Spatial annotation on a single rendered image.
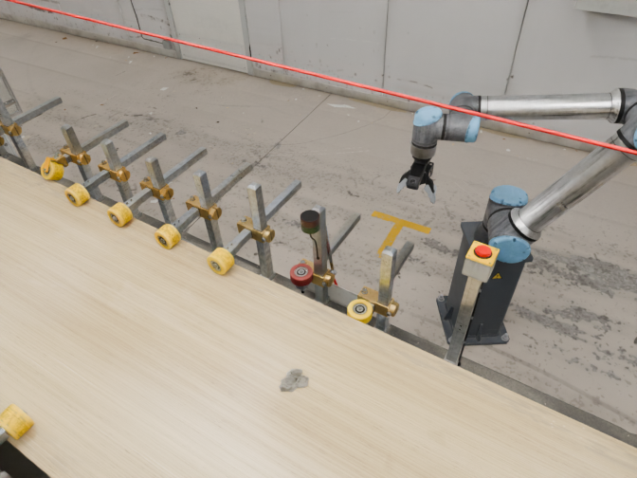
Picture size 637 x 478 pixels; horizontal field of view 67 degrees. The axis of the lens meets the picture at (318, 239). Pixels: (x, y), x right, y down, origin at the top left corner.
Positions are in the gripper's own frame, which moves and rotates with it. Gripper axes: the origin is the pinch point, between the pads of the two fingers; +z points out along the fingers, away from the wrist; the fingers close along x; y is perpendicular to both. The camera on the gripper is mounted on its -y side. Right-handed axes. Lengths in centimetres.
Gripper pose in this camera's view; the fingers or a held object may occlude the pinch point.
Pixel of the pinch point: (414, 199)
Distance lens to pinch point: 192.6
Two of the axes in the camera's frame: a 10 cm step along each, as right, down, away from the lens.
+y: 4.8, -6.2, 6.2
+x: -8.8, -3.1, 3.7
